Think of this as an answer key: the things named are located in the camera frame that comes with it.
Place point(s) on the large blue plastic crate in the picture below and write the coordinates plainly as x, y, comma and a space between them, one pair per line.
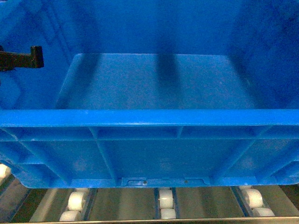
151, 93

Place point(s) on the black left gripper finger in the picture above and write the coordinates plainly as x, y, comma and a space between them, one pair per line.
11, 60

